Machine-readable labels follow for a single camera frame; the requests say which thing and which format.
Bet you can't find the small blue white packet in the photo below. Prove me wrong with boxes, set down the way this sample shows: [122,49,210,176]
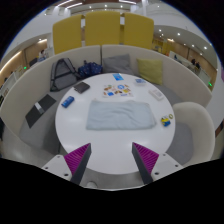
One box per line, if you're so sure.
[134,77,148,86]

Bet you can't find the grey backpack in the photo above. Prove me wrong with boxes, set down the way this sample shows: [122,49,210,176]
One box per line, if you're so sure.
[49,57,81,93]

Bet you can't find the yellow upright panel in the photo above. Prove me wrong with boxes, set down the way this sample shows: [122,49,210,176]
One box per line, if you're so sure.
[123,12,155,51]
[84,10,122,47]
[52,13,83,55]

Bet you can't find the blue rectangular box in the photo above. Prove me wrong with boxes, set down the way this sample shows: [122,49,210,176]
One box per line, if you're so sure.
[61,95,76,109]

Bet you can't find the yellow blue toy figure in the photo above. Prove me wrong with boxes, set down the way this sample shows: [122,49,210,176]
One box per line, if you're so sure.
[160,115,172,128]

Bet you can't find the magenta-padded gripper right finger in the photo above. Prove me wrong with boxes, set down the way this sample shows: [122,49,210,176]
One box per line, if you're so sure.
[131,142,184,185]

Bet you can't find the light blue towel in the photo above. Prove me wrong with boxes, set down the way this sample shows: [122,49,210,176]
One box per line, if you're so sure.
[85,99,157,131]

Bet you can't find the white rectangular box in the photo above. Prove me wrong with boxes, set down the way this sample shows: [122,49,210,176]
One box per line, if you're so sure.
[148,88,165,101]

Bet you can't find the white curved sofa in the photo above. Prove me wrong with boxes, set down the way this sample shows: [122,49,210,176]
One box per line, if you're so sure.
[0,44,214,168]

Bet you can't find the dark grey wallet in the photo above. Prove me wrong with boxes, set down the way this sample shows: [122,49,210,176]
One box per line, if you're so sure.
[73,81,91,94]

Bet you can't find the blue card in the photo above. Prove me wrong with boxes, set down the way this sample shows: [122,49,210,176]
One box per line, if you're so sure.
[112,72,125,82]

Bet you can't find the olive green cushion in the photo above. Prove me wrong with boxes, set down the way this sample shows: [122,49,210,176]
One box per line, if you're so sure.
[136,58,164,86]

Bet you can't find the black flat folder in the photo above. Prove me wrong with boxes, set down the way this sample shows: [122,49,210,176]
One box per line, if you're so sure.
[25,93,58,129]

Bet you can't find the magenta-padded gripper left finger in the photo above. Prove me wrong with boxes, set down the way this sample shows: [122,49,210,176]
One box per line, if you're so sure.
[41,142,92,186]

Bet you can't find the navy dotted bag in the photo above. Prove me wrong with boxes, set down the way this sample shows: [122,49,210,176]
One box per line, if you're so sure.
[77,60,104,80]

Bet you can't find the ceiling lights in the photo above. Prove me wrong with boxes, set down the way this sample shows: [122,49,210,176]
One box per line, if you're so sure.
[54,0,138,10]

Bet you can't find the cream shell chair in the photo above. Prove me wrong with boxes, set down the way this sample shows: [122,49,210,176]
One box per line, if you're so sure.
[165,101,217,168]

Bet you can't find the colourful sticker sheet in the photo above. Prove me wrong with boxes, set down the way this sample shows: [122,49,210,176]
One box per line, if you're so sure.
[101,83,134,99]

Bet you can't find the grey cushion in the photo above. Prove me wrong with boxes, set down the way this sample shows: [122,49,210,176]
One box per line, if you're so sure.
[101,53,135,76]

